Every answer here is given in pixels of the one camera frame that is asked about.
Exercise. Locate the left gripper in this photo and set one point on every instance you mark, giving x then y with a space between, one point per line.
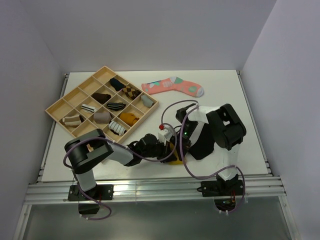
166 150

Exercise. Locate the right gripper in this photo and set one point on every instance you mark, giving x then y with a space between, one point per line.
182 147

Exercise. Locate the mustard yellow sock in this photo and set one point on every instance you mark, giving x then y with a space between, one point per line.
175 161

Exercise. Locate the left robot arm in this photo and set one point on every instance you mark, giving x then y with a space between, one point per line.
83 153

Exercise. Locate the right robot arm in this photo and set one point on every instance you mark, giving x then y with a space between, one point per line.
228 131

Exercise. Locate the rolled mustard sock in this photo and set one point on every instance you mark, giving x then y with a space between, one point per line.
129 118

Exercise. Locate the rolled white striped sock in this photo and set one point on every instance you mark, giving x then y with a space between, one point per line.
117 128

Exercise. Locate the rolled grey sock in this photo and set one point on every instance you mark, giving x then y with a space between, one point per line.
147 102

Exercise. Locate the pink patterned sock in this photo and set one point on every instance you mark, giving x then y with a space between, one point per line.
173 83

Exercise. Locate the rolled black striped sock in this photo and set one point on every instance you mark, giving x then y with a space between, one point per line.
116 106

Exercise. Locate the rolled beige sock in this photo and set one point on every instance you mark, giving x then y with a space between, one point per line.
102 117

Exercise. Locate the rolled argyle brown sock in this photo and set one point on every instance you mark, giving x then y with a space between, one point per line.
131 92

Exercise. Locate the wooden compartment tray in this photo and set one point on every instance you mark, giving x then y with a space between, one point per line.
69 105

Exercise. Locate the rolled dark brown sock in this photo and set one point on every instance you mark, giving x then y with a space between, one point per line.
101 97

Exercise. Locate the rolled dark navy sock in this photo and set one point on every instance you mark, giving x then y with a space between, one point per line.
116 84

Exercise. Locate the rolled white black sock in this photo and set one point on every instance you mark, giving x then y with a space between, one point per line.
88 108

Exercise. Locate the rolled brown white sock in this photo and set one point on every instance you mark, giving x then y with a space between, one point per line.
73 121

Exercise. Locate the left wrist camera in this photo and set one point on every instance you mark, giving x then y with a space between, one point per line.
165 133

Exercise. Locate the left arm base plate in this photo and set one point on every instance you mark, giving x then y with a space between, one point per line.
99 192

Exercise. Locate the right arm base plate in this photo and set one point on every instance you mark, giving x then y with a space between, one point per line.
221 188

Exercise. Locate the aluminium frame rail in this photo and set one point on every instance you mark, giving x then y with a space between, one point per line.
170 189

